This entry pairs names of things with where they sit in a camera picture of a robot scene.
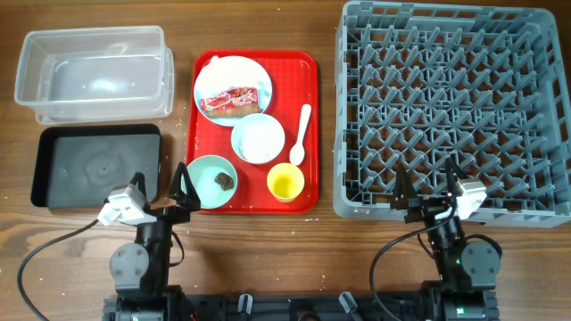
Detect yellow plastic cup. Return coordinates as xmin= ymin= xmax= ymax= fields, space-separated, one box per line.
xmin=267 ymin=163 xmax=305 ymax=202

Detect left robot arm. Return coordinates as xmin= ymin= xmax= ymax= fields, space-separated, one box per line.
xmin=98 ymin=162 xmax=201 ymax=321

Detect large light blue plate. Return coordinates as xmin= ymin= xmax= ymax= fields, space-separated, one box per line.
xmin=194 ymin=55 xmax=273 ymax=127

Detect white rice pile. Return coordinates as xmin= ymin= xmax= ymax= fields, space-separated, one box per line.
xmin=240 ymin=128 xmax=281 ymax=164

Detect grey dishwasher rack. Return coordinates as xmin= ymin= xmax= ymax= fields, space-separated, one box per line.
xmin=333 ymin=1 xmax=570 ymax=228

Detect white napkin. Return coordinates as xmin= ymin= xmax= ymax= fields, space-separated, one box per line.
xmin=197 ymin=56 xmax=247 ymax=86

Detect light blue rice bowl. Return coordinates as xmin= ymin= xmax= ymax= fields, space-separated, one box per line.
xmin=230 ymin=113 xmax=286 ymax=165

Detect red snack wrapper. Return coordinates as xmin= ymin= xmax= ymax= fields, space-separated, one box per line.
xmin=201 ymin=86 xmax=261 ymax=112

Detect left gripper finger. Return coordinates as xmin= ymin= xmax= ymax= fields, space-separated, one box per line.
xmin=168 ymin=162 xmax=200 ymax=202
xmin=129 ymin=172 xmax=147 ymax=201

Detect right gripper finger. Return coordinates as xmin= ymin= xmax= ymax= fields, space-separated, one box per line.
xmin=445 ymin=157 xmax=467 ymax=194
xmin=393 ymin=164 xmax=418 ymax=201

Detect white plastic spoon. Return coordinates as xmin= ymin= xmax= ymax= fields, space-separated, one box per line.
xmin=289 ymin=103 xmax=312 ymax=166

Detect dark brown food scrap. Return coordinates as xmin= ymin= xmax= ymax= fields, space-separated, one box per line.
xmin=214 ymin=172 xmax=235 ymax=191

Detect black waste tray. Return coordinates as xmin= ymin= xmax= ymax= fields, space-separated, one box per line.
xmin=30 ymin=124 xmax=161 ymax=209

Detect mint green bowl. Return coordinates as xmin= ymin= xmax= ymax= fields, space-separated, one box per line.
xmin=187 ymin=155 xmax=238 ymax=210

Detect red serving tray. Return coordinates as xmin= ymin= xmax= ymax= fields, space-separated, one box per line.
xmin=186 ymin=49 xmax=319 ymax=215

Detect left black cable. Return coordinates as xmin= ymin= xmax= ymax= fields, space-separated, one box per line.
xmin=16 ymin=218 xmax=100 ymax=321

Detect right black cable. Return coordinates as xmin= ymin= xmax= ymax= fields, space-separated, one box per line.
xmin=368 ymin=209 xmax=457 ymax=321

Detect clear plastic bin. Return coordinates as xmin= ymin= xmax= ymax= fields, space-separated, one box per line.
xmin=14 ymin=26 xmax=175 ymax=125

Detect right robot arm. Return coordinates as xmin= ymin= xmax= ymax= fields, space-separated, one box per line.
xmin=391 ymin=159 xmax=502 ymax=321

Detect brown bread stick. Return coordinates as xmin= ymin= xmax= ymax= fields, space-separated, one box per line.
xmin=206 ymin=103 xmax=261 ymax=118

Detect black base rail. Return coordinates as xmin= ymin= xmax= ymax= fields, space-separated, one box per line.
xmin=103 ymin=292 xmax=501 ymax=321

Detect black cable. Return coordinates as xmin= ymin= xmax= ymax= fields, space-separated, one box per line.
xmin=368 ymin=209 xmax=457 ymax=321
xmin=16 ymin=218 xmax=100 ymax=321

